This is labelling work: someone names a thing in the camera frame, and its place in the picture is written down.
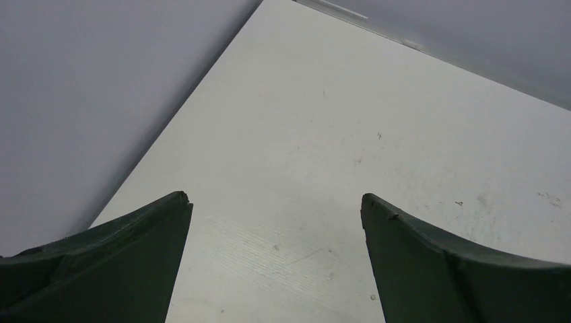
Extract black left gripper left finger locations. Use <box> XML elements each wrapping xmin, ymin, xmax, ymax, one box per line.
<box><xmin>1</xmin><ymin>191</ymin><xmax>193</xmax><ymax>322</ymax></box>

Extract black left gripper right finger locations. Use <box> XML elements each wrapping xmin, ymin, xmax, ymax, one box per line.
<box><xmin>360</xmin><ymin>193</ymin><xmax>570</xmax><ymax>322</ymax></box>

